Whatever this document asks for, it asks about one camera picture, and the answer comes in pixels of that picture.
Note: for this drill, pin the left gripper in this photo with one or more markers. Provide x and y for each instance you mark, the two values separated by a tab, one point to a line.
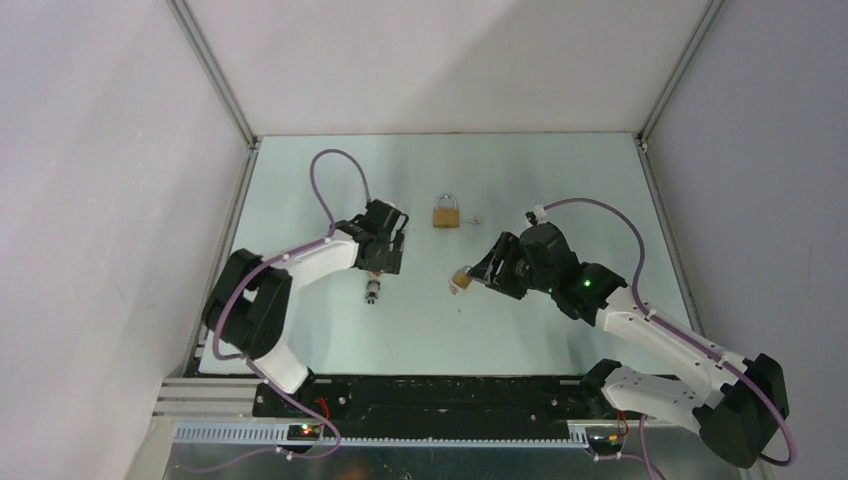
389	261

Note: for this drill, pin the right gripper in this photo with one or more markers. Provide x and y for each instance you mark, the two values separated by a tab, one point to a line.
506	249

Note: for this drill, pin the small brass padlock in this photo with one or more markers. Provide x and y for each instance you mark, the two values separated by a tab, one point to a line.
460	280

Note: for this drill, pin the large brass padlock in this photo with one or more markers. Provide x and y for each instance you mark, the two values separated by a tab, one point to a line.
446	212

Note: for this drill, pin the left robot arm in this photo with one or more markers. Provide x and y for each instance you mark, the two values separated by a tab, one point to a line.
249	302

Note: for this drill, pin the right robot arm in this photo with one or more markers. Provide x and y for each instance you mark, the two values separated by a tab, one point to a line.
734	404

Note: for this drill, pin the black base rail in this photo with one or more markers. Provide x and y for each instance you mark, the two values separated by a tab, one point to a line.
454	408

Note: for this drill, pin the left aluminium frame post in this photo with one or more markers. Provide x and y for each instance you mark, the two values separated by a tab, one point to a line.
204	52

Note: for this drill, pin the aluminium frame post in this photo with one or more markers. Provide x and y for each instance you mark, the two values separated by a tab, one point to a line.
680	68
204	52

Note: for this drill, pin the right aluminium frame post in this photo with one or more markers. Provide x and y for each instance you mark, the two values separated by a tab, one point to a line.
680	68

